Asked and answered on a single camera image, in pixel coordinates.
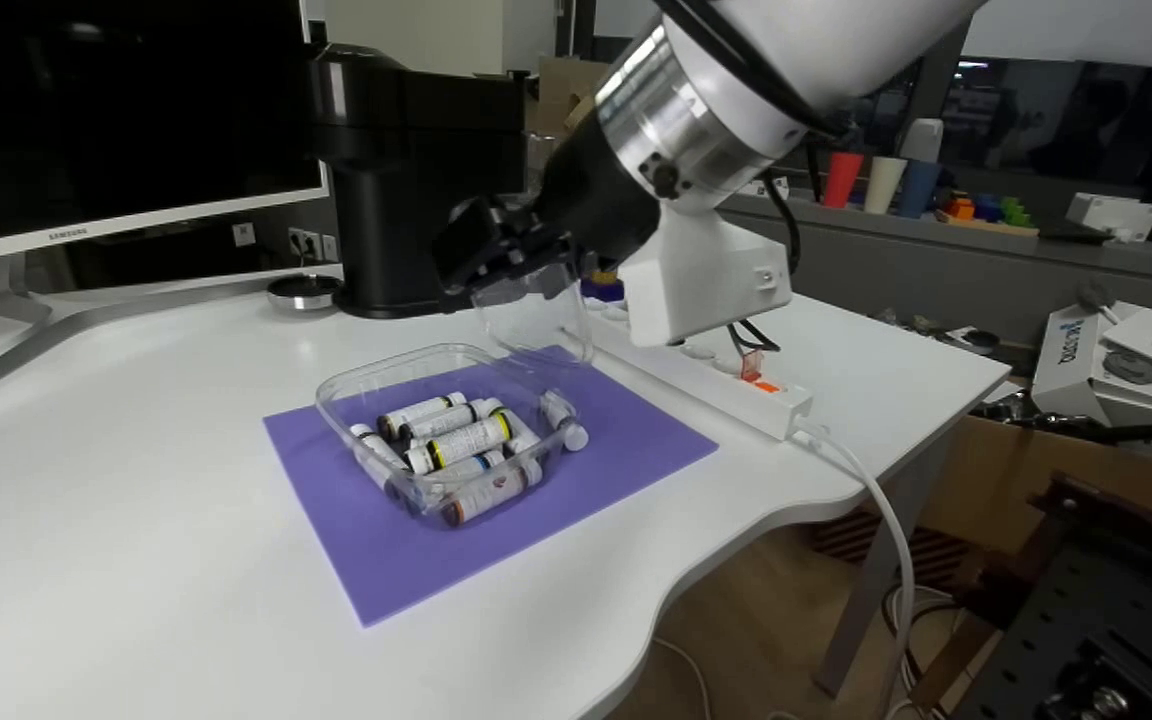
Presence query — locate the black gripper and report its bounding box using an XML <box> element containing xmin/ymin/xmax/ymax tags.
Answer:
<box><xmin>432</xmin><ymin>118</ymin><xmax>655</xmax><ymax>295</ymax></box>

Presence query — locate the clear plastic lid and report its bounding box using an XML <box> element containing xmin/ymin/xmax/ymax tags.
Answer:
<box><xmin>476</xmin><ymin>287</ymin><xmax>591</xmax><ymax>365</ymax></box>

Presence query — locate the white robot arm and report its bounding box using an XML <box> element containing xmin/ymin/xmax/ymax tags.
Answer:
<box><xmin>432</xmin><ymin>0</ymin><xmax>986</xmax><ymax>298</ymax></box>

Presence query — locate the white bottle outside bowl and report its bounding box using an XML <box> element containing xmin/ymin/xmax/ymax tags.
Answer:
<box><xmin>542</xmin><ymin>390</ymin><xmax>590</xmax><ymax>450</ymax></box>

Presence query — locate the clear plastic bowl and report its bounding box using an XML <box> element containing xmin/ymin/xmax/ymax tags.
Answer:
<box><xmin>315</xmin><ymin>343</ymin><xmax>586</xmax><ymax>528</ymax></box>

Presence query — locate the blue small box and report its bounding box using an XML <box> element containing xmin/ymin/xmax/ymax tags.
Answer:
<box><xmin>579</xmin><ymin>275</ymin><xmax>625</xmax><ymax>298</ymax></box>

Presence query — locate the black coffee machine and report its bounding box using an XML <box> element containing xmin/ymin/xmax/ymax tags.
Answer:
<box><xmin>313</xmin><ymin>49</ymin><xmax>528</xmax><ymax>314</ymax></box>

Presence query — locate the red cup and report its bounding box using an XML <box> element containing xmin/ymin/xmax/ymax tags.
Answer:
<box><xmin>821</xmin><ymin>152</ymin><xmax>866</xmax><ymax>207</ymax></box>

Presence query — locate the white bottle front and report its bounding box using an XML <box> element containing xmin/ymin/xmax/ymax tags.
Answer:
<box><xmin>444</xmin><ymin>461</ymin><xmax>544</xmax><ymax>528</ymax></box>

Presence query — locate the white bottle yellow band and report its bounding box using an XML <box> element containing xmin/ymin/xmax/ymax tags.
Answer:
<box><xmin>429</xmin><ymin>408</ymin><xmax>517</xmax><ymax>467</ymax></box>

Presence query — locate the white cup on shelf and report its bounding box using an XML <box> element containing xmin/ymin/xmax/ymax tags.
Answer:
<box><xmin>866</xmin><ymin>154</ymin><xmax>907</xmax><ymax>214</ymax></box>

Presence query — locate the purple mat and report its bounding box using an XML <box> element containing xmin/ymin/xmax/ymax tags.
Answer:
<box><xmin>265</xmin><ymin>343</ymin><xmax>718</xmax><ymax>626</ymax></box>

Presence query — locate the large white-framed monitor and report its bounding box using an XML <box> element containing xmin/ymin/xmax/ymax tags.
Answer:
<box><xmin>0</xmin><ymin>0</ymin><xmax>324</xmax><ymax>320</ymax></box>

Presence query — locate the white box stack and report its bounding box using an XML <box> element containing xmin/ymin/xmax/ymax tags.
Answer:
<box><xmin>1034</xmin><ymin>298</ymin><xmax>1152</xmax><ymax>429</ymax></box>

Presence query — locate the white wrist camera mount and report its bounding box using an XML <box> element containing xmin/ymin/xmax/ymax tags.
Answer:
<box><xmin>622</xmin><ymin>207</ymin><xmax>794</xmax><ymax>348</ymax></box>

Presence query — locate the white power strip cable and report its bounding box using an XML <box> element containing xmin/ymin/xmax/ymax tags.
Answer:
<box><xmin>794</xmin><ymin>424</ymin><xmax>924</xmax><ymax>720</ymax></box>

